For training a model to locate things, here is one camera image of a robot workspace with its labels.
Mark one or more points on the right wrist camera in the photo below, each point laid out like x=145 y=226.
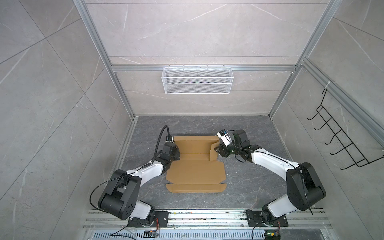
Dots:
x=237 y=138

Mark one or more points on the white cable duct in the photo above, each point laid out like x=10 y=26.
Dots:
x=183 y=235

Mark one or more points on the brown cardboard box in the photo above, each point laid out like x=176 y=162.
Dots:
x=198 y=170

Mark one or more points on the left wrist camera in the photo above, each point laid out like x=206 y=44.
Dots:
x=169 y=138

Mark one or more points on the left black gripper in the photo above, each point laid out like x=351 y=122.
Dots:
x=178 y=153

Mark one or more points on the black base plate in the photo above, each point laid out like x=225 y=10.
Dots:
x=160 y=219
x=253 y=220

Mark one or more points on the aluminium mounting rail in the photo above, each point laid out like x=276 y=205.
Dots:
x=230 y=219

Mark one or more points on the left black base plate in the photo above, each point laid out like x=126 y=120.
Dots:
x=160 y=219

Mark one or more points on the white wire mesh basket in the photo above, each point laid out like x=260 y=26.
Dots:
x=197 y=80

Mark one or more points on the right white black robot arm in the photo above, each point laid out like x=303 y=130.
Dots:
x=304 y=187

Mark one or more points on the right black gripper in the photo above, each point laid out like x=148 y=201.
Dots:
x=223 y=149

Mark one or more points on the black wire hook rack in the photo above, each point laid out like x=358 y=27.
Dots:
x=348 y=146

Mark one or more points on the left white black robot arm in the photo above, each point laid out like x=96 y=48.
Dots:
x=120 y=196

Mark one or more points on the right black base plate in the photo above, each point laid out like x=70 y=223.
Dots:
x=253 y=220

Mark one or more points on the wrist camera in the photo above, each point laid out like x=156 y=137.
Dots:
x=169 y=138
x=237 y=138

